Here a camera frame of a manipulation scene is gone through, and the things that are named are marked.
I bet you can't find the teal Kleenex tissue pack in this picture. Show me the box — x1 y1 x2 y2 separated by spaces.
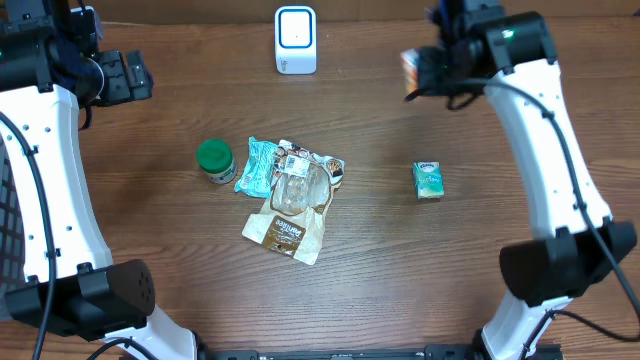
413 162 445 199

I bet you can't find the green lid jar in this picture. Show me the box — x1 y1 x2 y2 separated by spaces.
196 139 237 184

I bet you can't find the teal snack packet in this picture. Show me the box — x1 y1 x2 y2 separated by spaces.
234 137 278 198

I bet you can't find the orange Kleenex tissue pack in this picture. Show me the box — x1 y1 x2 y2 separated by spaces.
401 48 420 95

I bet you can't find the dark grey mesh basket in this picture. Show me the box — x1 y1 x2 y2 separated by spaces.
0 142 26 322

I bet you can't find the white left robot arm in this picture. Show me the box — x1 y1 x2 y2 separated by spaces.
1 0 207 359

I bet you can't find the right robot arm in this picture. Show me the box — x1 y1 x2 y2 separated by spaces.
403 0 637 359

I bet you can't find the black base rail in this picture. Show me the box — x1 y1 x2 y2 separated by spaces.
199 343 565 360

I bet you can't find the brown clear snack bag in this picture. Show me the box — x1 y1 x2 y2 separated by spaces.
242 139 345 265

